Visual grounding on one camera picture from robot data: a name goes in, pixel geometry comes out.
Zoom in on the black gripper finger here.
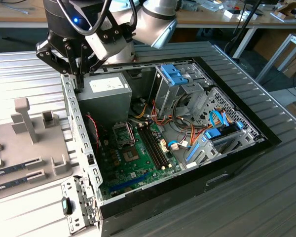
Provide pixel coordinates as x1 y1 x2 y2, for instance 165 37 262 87
35 40 80 89
78 41 108 90

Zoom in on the thin wire locking lever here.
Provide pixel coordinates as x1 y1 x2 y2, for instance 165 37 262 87
127 122 138 148

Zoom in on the CPU socket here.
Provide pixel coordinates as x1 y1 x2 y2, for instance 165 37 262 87
121 147 141 163

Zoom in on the grey power supply unit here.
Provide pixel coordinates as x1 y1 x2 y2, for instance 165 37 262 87
75 72 133 126

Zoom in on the wooden desk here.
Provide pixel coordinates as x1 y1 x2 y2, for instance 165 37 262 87
0 0 47 28
174 0 296 59

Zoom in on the black case fan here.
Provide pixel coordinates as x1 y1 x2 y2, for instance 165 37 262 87
84 111 107 152

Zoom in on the grey parts rack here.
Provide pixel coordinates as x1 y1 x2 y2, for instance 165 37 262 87
0 97 74 202

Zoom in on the blue drive bay latch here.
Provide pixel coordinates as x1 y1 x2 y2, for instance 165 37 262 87
160 64 190 86

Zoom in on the grey metal drive cage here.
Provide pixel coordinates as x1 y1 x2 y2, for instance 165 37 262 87
148 63 214 119

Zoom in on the black RAM slot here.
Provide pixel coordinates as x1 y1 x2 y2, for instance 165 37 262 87
140 125 165 169
146 124 170 166
143 124 168 168
137 125 162 170

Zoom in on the green motherboard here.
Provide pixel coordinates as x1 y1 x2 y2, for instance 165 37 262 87
98 122 182 200

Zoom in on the dark RAM stick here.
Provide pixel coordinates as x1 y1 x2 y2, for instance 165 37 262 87
0 177 29 192
0 163 28 177

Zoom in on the blue expansion slot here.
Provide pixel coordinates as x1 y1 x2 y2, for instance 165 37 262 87
109 172 151 196

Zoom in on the perforated metal disk cage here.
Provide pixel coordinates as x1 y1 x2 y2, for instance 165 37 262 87
184 86 266 170

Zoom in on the hard disk in blue carrier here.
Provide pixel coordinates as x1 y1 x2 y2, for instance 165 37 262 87
204 121 244 142

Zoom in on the small white box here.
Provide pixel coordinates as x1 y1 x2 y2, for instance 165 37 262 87
223 8 259 21

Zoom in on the black open PC case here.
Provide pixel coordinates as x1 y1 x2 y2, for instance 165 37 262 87
60 56 282 237

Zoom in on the black stand pole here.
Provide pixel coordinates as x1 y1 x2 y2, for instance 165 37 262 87
224 0 262 59

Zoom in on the cardboard stand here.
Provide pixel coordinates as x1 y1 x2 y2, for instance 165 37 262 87
273 1 296 23

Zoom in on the red black twisted fan wire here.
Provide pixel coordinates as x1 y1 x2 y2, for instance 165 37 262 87
85 114 101 149

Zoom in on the orange yellow power wire bundle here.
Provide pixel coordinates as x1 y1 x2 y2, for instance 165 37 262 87
128 98 214 149

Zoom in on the light blue data cable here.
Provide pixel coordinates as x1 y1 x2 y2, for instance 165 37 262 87
209 110 229 128

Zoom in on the blue disk bay rail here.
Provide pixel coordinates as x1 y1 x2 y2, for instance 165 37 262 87
185 140 201 164

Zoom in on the metal slot cover bracket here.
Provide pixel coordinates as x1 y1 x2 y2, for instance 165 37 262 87
60 175 101 235

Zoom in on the black blue bracket latch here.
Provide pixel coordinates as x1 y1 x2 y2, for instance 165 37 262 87
61 197 74 215

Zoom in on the aluminium profile frame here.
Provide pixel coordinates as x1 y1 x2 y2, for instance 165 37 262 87
255 33 296 84

